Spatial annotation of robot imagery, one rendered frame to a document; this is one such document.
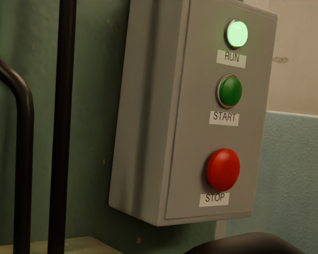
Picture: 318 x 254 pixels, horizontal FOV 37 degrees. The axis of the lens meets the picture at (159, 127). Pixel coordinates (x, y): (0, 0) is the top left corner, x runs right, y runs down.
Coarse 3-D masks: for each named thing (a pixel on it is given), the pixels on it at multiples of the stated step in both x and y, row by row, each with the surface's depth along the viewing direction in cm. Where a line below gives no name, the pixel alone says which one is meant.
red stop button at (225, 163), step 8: (216, 152) 33; (224, 152) 33; (232, 152) 34; (216, 160) 33; (224, 160) 33; (232, 160) 33; (208, 168) 33; (216, 168) 33; (224, 168) 33; (232, 168) 34; (208, 176) 33; (216, 176) 33; (224, 176) 33; (232, 176) 34; (216, 184) 33; (224, 184) 33; (232, 184) 34
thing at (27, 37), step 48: (0, 0) 30; (48, 0) 31; (96, 0) 33; (240, 0) 43; (0, 48) 30; (48, 48) 32; (96, 48) 34; (0, 96) 30; (48, 96) 32; (96, 96) 34; (0, 144) 30; (48, 144) 32; (96, 144) 35; (0, 192) 31; (48, 192) 33; (96, 192) 35; (0, 240) 31; (144, 240) 39; (192, 240) 42
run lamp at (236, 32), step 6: (228, 24) 33; (234, 24) 33; (240, 24) 33; (228, 30) 33; (234, 30) 33; (240, 30) 33; (246, 30) 33; (228, 36) 33; (234, 36) 33; (240, 36) 33; (246, 36) 34; (228, 42) 33; (234, 42) 33; (240, 42) 33; (234, 48) 34
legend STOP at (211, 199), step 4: (200, 196) 33; (204, 196) 34; (208, 196) 34; (212, 196) 34; (216, 196) 34; (220, 196) 35; (224, 196) 35; (228, 196) 35; (200, 200) 33; (204, 200) 34; (208, 200) 34; (212, 200) 34; (216, 200) 34; (220, 200) 35; (224, 200) 35; (228, 200) 35; (200, 204) 33; (204, 204) 34; (208, 204) 34; (212, 204) 34; (216, 204) 34; (220, 204) 35; (224, 204) 35
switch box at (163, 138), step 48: (144, 0) 34; (192, 0) 31; (144, 48) 33; (192, 48) 31; (240, 48) 34; (144, 96) 33; (192, 96) 32; (144, 144) 33; (192, 144) 32; (240, 144) 35; (144, 192) 32; (192, 192) 33; (240, 192) 36
